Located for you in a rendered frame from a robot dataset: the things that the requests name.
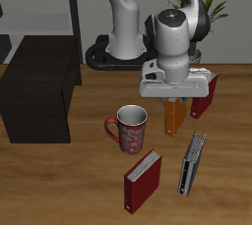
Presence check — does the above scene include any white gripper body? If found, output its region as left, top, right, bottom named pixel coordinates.
left=138, top=67, right=212, bottom=99

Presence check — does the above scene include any orange book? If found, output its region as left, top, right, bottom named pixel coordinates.
left=163, top=96, right=189, bottom=139

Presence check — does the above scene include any dark red book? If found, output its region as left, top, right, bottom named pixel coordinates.
left=189, top=72, right=220, bottom=120
left=123, top=148, right=163, bottom=215

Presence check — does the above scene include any grey book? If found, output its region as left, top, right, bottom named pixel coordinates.
left=177, top=131, right=208, bottom=197

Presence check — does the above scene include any red patterned mug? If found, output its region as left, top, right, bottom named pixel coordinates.
left=104, top=104, right=149, bottom=155

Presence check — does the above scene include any green pot plant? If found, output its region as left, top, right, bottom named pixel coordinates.
left=166, top=0, right=233, bottom=65

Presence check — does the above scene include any dark wooden cabinet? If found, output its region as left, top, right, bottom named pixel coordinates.
left=0, top=34, right=83, bottom=144

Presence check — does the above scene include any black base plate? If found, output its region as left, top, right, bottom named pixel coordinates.
left=85, top=33, right=158, bottom=72

